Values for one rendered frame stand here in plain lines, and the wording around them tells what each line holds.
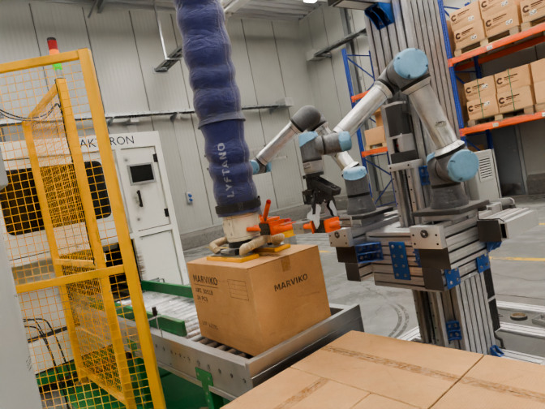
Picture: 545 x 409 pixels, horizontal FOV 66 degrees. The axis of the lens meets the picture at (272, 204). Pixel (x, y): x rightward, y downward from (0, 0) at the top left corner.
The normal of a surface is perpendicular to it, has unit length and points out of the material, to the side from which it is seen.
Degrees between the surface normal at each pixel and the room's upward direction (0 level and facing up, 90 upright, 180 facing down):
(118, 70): 90
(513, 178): 90
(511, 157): 90
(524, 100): 92
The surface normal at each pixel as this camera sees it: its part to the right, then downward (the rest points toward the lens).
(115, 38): 0.56, -0.07
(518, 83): -0.77, 0.25
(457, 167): 0.10, 0.15
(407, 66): -0.04, -0.07
